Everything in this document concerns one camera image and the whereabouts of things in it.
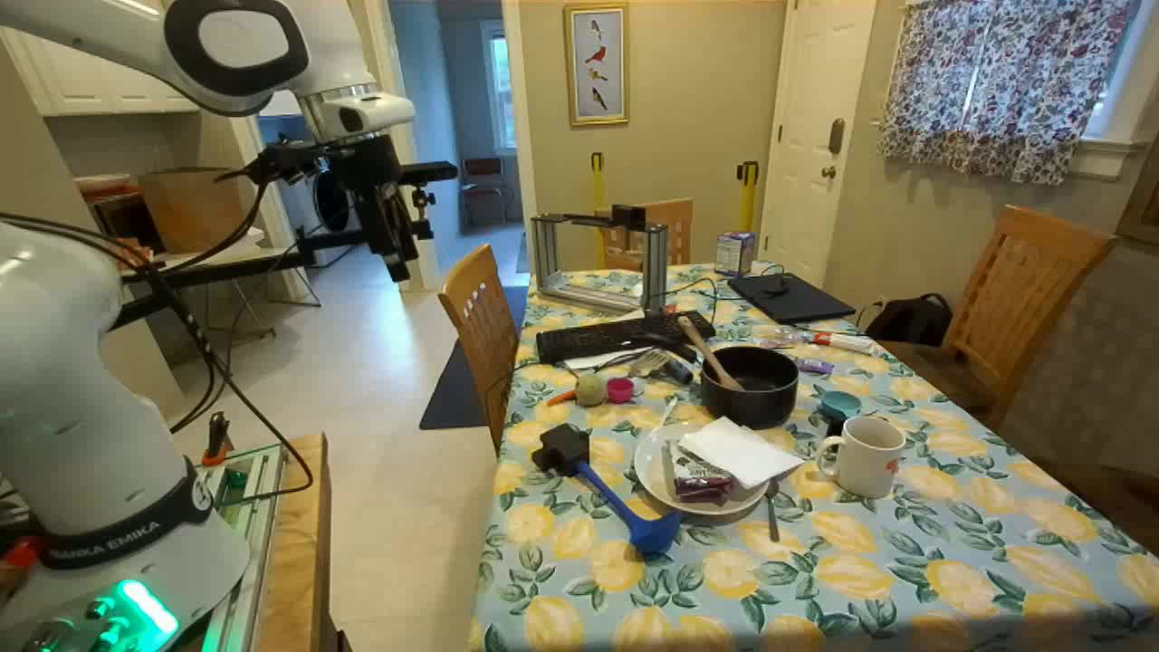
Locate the wooden chair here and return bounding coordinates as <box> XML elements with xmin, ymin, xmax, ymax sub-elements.
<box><xmin>433</xmin><ymin>241</ymin><xmax>525</xmax><ymax>458</ymax></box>
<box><xmin>872</xmin><ymin>200</ymin><xmax>1119</xmax><ymax>419</ymax></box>
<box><xmin>601</xmin><ymin>194</ymin><xmax>698</xmax><ymax>272</ymax></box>

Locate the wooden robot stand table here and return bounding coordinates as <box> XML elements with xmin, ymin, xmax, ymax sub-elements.
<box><xmin>251</xmin><ymin>432</ymin><xmax>337</xmax><ymax>652</ymax></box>

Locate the black bag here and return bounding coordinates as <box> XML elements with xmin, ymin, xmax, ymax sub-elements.
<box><xmin>860</xmin><ymin>291</ymin><xmax>957</xmax><ymax>352</ymax></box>

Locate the white ceramic plate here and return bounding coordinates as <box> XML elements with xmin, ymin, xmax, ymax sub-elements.
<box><xmin>631</xmin><ymin>414</ymin><xmax>773</xmax><ymax>520</ymax></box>

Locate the white paper napkin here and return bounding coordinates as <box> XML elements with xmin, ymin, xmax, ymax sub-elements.
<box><xmin>676</xmin><ymin>418</ymin><xmax>807</xmax><ymax>494</ymax></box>

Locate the lemon print tablecloth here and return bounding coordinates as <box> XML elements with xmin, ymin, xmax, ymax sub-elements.
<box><xmin>462</xmin><ymin>259</ymin><xmax>1159</xmax><ymax>652</ymax></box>

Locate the dark closed laptop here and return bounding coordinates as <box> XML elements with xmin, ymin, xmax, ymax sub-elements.
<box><xmin>724</xmin><ymin>268</ymin><xmax>859</xmax><ymax>326</ymax></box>

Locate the grey metal stand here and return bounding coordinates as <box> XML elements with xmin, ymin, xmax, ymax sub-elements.
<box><xmin>529</xmin><ymin>200</ymin><xmax>673</xmax><ymax>317</ymax></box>

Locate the floral curtain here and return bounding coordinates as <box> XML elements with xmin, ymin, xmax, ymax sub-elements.
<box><xmin>880</xmin><ymin>0</ymin><xmax>1145</xmax><ymax>193</ymax></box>

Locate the wooden spoon handle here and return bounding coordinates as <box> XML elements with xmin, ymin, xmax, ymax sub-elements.
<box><xmin>673</xmin><ymin>314</ymin><xmax>746</xmax><ymax>396</ymax></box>

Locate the metal fork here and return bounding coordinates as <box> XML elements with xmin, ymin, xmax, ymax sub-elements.
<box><xmin>761</xmin><ymin>473</ymin><xmax>784</xmax><ymax>548</ymax></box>

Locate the red and white tube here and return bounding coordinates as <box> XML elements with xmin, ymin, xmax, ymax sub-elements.
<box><xmin>793</xmin><ymin>326</ymin><xmax>892</xmax><ymax>361</ymax></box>

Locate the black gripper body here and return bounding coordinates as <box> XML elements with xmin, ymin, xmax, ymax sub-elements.
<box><xmin>341</xmin><ymin>135</ymin><xmax>424</xmax><ymax>255</ymax></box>

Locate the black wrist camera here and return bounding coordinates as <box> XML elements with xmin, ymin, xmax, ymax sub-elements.
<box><xmin>246</xmin><ymin>142</ymin><xmax>324</xmax><ymax>189</ymax></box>

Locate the white knife blade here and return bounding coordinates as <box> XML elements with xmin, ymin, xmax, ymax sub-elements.
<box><xmin>647</xmin><ymin>396</ymin><xmax>682</xmax><ymax>445</ymax></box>

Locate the black pot with long handle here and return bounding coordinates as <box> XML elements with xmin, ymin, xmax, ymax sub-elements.
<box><xmin>645</xmin><ymin>345</ymin><xmax>803</xmax><ymax>432</ymax></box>

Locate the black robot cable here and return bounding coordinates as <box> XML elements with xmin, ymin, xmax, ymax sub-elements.
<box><xmin>0</xmin><ymin>167</ymin><xmax>318</xmax><ymax>508</ymax></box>

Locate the small teal object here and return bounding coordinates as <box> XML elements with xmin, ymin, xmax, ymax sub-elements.
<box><xmin>811</xmin><ymin>389</ymin><xmax>860</xmax><ymax>436</ymax></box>

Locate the framed bird picture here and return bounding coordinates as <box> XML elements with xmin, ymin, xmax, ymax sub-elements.
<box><xmin>561</xmin><ymin>0</ymin><xmax>633</xmax><ymax>129</ymax></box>

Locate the small snack packet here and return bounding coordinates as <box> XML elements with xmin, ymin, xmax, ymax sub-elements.
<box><xmin>668</xmin><ymin>473</ymin><xmax>737</xmax><ymax>508</ymax></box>

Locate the white door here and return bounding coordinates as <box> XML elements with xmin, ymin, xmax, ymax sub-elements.
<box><xmin>755</xmin><ymin>0</ymin><xmax>882</xmax><ymax>291</ymax></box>

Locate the cardboard box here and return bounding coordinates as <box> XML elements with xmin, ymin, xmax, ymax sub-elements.
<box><xmin>138</xmin><ymin>164</ymin><xmax>258</xmax><ymax>255</ymax></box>

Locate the blue ladle with black handle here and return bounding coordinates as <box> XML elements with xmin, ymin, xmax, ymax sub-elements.
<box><xmin>529</xmin><ymin>419</ymin><xmax>683</xmax><ymax>560</ymax></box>

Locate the small white box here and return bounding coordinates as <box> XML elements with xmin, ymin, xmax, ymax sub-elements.
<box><xmin>712</xmin><ymin>227</ymin><xmax>761</xmax><ymax>278</ymax></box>

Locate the white ceramic mug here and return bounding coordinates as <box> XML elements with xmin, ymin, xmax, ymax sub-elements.
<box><xmin>814</xmin><ymin>414</ymin><xmax>909</xmax><ymax>501</ymax></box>

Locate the yellow black pole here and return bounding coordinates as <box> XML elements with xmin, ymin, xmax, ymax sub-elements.
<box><xmin>736</xmin><ymin>157</ymin><xmax>762</xmax><ymax>240</ymax></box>
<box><xmin>586</xmin><ymin>147</ymin><xmax>613</xmax><ymax>268</ymax></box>

